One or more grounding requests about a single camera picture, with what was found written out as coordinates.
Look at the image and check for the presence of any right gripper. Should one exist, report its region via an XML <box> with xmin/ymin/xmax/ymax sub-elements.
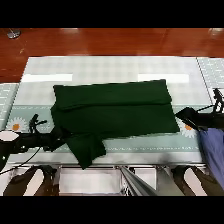
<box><xmin>175</xmin><ymin>106</ymin><xmax>205</xmax><ymax>132</ymax></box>

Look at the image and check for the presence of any dark green T-shirt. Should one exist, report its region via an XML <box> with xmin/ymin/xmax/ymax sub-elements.
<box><xmin>50</xmin><ymin>78</ymin><xmax>181</xmax><ymax>170</ymax></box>

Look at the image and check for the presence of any blue garment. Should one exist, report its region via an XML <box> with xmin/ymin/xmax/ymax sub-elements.
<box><xmin>197</xmin><ymin>127</ymin><xmax>224</xmax><ymax>191</ymax></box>

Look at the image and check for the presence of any silver frame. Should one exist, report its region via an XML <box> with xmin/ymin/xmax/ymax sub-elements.
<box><xmin>0</xmin><ymin>161</ymin><xmax>224</xmax><ymax>197</ymax></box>

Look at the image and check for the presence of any black cable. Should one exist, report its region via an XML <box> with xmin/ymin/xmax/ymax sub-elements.
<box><xmin>0</xmin><ymin>146</ymin><xmax>42</xmax><ymax>176</ymax></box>

